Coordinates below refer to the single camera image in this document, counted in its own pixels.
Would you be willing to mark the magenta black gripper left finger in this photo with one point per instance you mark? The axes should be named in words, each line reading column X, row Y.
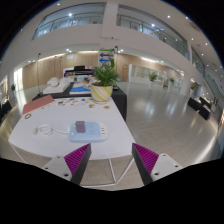
column 72, row 166

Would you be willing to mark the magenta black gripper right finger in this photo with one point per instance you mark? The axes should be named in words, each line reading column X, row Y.
column 153, row 166

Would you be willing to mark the dark purple charger plug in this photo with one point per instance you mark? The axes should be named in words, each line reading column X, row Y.
column 80, row 126

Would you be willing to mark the light blue power strip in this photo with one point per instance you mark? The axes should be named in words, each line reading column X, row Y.
column 95, row 132

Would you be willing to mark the white table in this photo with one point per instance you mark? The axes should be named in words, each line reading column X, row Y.
column 45, row 132

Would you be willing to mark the red flat board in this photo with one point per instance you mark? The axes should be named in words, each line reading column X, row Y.
column 43, row 101

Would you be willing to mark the blue mat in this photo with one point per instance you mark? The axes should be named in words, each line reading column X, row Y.
column 79, row 90

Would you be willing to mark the white sofa model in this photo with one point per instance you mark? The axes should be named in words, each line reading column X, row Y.
column 55, row 85

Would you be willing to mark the potted green plant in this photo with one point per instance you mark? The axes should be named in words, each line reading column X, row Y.
column 105, row 79

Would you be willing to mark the black piano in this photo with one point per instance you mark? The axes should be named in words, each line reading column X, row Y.
column 78, row 71

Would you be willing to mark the direction sign banner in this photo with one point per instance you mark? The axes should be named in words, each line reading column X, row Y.
column 105, row 55

